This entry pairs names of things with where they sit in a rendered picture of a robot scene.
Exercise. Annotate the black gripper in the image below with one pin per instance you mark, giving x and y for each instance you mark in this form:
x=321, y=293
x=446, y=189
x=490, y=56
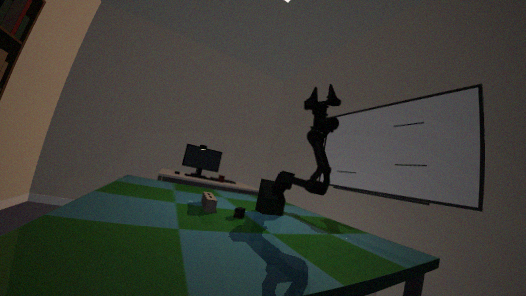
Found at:
x=331, y=100

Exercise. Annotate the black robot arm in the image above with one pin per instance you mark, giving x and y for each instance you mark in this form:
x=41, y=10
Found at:
x=285, y=179

